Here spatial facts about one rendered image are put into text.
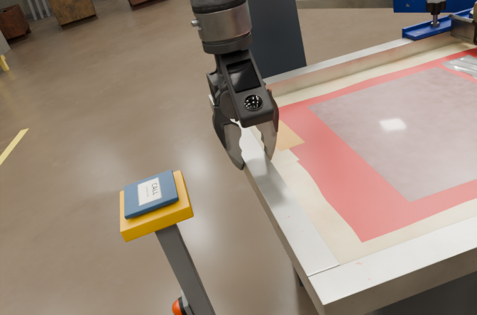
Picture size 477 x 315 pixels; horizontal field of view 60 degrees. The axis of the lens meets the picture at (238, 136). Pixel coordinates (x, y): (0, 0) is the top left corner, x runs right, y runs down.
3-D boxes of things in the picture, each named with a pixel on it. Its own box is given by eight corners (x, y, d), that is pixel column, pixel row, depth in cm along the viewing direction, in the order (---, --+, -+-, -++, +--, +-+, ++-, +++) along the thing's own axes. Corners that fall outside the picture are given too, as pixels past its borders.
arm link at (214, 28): (254, 2, 53) (193, 18, 52) (260, 37, 55) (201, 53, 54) (238, -6, 59) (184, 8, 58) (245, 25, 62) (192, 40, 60)
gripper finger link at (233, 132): (235, 155, 71) (233, 106, 66) (245, 173, 65) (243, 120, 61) (217, 157, 70) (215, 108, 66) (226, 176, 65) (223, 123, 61)
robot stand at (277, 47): (292, 254, 182) (221, -24, 123) (331, 245, 181) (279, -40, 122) (300, 286, 167) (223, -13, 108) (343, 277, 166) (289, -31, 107)
